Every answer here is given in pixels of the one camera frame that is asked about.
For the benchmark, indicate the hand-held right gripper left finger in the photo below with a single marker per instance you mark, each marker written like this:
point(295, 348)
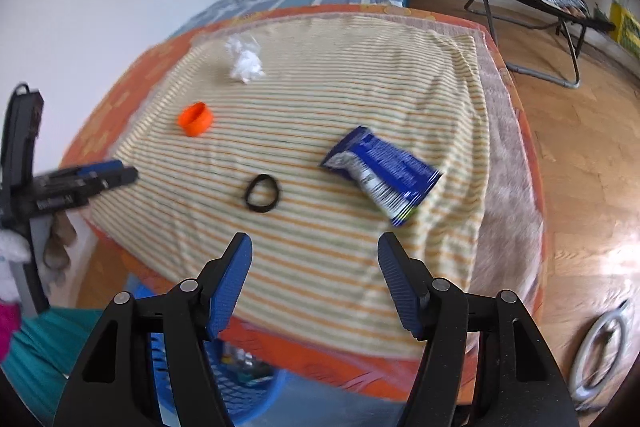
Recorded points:
point(232, 287)

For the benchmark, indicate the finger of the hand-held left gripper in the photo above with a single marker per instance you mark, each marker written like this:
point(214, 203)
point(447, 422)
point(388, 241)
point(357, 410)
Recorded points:
point(97, 168)
point(117, 177)

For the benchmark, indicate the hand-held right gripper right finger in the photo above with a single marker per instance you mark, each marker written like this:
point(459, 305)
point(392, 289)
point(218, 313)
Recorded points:
point(400, 287)

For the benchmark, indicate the orange bottle cap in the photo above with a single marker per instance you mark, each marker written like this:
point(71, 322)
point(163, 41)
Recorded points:
point(196, 119)

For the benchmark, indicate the blue plastic basket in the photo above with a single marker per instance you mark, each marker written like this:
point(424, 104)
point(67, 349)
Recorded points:
point(250, 399)

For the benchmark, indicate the blue snack wrapper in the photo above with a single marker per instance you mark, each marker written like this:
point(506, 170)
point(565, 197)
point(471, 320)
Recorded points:
point(390, 167)

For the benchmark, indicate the white tissue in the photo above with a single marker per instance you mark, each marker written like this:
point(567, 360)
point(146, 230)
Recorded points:
point(245, 62)

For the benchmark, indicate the person's left hand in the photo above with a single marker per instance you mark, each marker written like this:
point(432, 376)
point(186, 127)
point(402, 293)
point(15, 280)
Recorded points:
point(57, 242)

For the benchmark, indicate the pink cloth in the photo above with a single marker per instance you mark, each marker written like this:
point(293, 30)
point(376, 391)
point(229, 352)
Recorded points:
point(7, 332)

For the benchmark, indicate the yellow striped cloth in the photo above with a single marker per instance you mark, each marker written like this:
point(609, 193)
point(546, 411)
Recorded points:
point(350, 72)

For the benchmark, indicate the orange floral tablecloth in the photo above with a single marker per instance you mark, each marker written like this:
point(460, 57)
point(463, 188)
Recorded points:
point(510, 72)

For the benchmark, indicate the yellow crate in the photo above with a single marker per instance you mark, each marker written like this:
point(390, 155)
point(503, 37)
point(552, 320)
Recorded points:
point(627, 27)

